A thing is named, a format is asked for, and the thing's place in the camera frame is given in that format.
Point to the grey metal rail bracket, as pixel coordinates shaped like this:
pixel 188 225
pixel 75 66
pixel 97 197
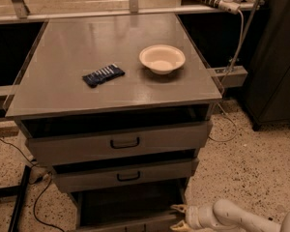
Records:
pixel 224 79

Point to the white power strip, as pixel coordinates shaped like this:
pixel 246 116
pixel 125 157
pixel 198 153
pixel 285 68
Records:
pixel 229 6

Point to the black metal floor frame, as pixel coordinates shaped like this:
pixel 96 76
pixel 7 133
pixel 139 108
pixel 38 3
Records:
pixel 19 192

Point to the blue snack packet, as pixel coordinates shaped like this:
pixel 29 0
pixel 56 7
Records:
pixel 102 75

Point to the grey drawer cabinet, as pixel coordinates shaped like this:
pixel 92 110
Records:
pixel 53 100

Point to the grey bottom drawer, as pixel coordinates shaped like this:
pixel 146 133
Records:
pixel 136 208

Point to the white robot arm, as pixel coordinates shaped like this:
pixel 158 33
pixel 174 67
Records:
pixel 225 216

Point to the grey top drawer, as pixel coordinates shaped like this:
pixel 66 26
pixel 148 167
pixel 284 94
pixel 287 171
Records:
pixel 107 145

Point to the grey drawer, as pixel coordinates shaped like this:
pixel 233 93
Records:
pixel 107 145
pixel 126 175
pixel 136 208

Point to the grey middle drawer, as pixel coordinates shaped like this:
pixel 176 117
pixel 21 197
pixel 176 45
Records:
pixel 126 175

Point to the dark side cabinet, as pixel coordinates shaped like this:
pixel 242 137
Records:
pixel 266 92

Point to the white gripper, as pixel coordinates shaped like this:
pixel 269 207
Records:
pixel 193 217

